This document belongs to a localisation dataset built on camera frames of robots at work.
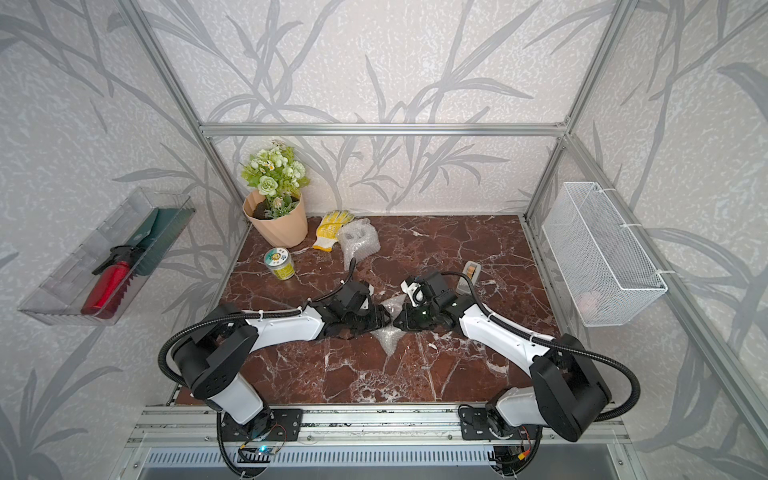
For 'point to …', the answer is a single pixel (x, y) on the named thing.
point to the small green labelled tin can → (280, 263)
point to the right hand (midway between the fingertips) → (392, 323)
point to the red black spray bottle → (114, 277)
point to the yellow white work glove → (327, 232)
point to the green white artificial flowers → (274, 173)
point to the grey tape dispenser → (472, 269)
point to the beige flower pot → (280, 232)
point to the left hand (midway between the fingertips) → (389, 323)
